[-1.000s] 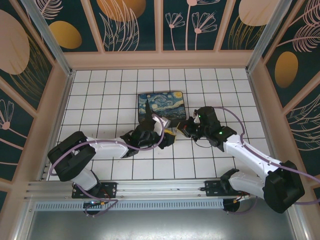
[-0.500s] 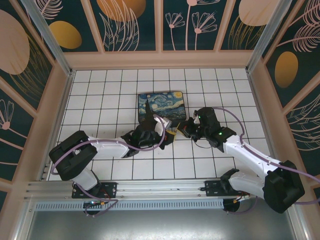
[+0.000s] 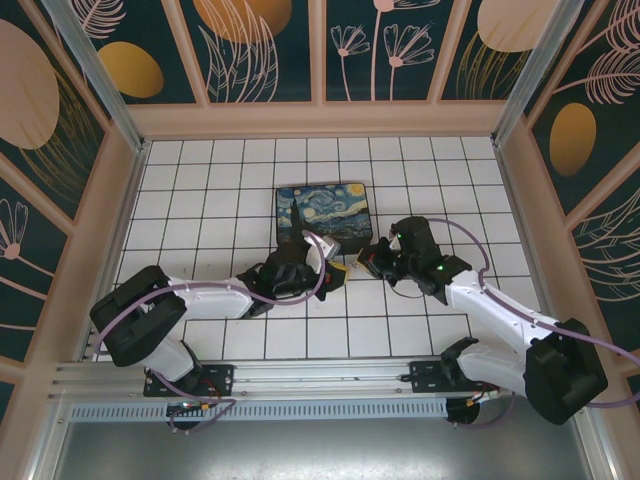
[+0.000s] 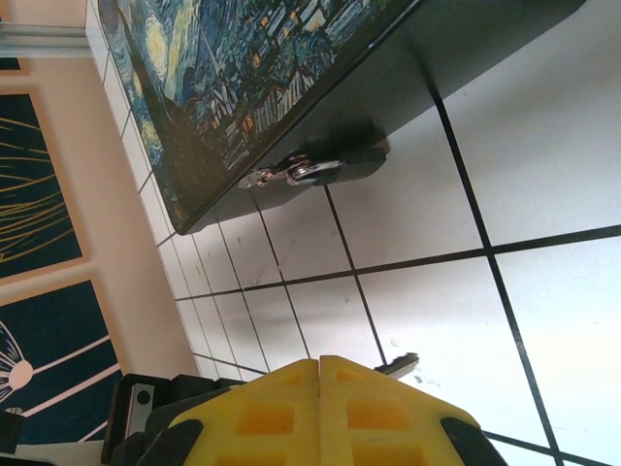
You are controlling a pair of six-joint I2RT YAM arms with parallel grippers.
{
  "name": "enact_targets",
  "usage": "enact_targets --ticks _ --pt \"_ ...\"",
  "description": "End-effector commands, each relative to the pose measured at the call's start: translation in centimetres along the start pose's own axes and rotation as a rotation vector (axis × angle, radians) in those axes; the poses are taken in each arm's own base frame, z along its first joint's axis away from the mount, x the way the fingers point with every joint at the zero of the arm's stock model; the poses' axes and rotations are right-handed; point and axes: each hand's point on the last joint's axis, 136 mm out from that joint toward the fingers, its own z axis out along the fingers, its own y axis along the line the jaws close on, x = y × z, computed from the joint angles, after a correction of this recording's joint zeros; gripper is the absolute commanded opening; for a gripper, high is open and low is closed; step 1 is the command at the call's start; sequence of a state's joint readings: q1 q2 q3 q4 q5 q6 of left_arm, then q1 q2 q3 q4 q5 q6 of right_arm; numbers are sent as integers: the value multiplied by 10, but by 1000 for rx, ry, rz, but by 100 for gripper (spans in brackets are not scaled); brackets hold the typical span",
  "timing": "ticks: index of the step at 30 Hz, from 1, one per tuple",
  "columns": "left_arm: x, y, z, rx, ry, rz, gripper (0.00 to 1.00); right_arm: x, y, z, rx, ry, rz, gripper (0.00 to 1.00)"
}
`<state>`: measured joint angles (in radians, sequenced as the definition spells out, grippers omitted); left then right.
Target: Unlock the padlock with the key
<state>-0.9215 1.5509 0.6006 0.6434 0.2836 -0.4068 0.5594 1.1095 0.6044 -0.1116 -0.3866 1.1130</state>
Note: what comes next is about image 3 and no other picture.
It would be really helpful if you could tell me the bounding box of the slotted grey cable duct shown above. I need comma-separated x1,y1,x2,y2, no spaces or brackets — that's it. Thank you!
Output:
67,397,449,422

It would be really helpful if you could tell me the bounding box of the aluminium corner post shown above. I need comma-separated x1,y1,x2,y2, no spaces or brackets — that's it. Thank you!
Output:
490,0,600,147
42,0,152,156

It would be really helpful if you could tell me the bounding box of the right gripper thin black wire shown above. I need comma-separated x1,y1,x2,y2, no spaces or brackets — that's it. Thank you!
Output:
384,277,427,300

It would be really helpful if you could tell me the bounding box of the grey metal sheet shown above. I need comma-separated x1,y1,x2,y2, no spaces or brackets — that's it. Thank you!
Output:
49,418,601,480

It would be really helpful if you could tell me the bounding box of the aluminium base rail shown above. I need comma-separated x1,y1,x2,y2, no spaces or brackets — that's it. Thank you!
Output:
47,355,454,401

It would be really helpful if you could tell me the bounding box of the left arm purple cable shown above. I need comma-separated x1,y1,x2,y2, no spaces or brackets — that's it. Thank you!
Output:
92,229,329,436

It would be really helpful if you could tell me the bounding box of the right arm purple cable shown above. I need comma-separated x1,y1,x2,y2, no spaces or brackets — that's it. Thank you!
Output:
422,217,640,431

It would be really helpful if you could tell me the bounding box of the aluminium frame bar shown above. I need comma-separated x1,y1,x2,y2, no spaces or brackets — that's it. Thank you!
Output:
572,409,622,480
27,399,71,480

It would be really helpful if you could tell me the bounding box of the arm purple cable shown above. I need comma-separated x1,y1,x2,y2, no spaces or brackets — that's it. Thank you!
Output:
422,217,640,431
92,229,329,436

